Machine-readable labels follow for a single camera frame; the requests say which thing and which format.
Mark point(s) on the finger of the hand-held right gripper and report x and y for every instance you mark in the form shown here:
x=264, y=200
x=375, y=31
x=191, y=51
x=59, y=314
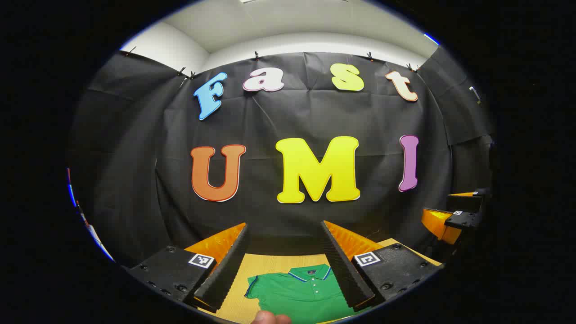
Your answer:
x=468, y=219
x=465, y=203

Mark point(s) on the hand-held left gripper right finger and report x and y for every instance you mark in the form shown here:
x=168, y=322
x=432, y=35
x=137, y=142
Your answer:
x=342, y=265

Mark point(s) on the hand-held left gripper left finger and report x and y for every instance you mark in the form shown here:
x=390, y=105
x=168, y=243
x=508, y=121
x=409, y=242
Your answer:
x=225, y=270

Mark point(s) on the green T-shirt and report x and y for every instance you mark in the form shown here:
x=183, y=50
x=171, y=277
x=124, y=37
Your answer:
x=297, y=297

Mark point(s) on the white blue-edged panel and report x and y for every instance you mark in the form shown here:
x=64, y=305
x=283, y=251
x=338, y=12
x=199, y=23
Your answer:
x=92, y=234

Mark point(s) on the black backdrop cloth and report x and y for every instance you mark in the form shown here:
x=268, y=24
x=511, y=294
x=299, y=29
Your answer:
x=288, y=112

